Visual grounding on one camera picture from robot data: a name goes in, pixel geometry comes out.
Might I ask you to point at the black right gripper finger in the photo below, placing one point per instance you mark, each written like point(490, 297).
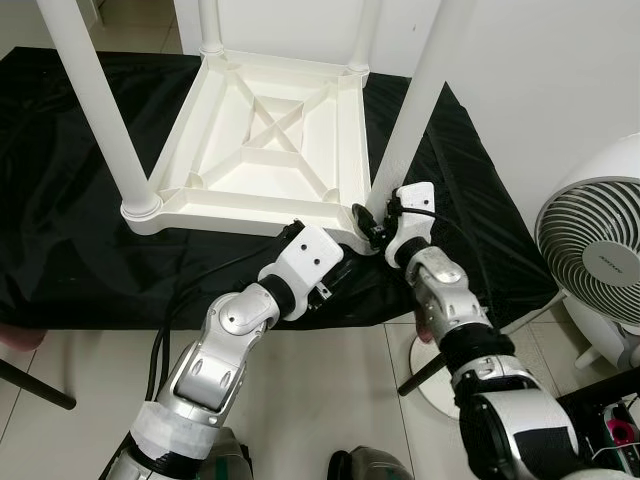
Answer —
point(366, 222)

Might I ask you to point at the white plastic table top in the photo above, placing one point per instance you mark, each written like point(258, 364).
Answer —
point(280, 140)

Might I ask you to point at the white plastic table leg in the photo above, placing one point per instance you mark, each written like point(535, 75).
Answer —
point(363, 35)
point(95, 110)
point(210, 25)
point(420, 100)

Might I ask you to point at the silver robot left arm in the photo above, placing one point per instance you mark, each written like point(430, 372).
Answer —
point(215, 360)

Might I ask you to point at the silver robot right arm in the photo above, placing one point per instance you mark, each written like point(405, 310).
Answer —
point(450, 300)

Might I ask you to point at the dark robot right foot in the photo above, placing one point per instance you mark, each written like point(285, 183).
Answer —
point(370, 468)

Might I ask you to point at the dark robot foot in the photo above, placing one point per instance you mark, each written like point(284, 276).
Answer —
point(370, 468)
point(228, 458)

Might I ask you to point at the dark robot left foot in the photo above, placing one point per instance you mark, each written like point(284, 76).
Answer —
point(228, 458)

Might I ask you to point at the white round floor fan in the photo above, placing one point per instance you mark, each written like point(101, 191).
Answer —
point(595, 250)

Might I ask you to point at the black tablecloth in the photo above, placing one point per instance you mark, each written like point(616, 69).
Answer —
point(60, 270)

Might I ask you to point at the black floor stand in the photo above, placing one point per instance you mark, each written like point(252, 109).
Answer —
point(605, 400)

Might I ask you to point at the pink round reel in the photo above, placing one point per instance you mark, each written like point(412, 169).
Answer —
point(620, 431)

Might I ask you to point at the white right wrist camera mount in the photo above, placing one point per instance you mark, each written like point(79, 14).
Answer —
point(412, 215)

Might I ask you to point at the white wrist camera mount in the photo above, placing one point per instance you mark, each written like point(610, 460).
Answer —
point(305, 258)
point(412, 215)

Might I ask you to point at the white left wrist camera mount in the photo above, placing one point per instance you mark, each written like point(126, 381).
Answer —
point(305, 258)

